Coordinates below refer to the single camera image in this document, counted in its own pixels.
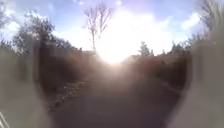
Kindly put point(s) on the leaf-strewn verge strip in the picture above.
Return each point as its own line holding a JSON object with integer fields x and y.
{"x": 65, "y": 94}

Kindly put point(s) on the leafy tree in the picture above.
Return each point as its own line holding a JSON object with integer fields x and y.
{"x": 33, "y": 33}

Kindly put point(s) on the bare thin tree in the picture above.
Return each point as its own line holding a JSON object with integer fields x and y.
{"x": 96, "y": 23}

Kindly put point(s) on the dark hedge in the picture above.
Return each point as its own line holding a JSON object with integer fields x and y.
{"x": 63, "y": 66}

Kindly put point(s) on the dark bushes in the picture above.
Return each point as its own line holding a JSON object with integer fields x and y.
{"x": 160, "y": 66}

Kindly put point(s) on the dark asphalt path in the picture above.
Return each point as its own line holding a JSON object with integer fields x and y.
{"x": 116, "y": 106}

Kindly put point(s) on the small conifer tree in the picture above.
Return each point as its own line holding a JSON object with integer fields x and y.
{"x": 144, "y": 50}

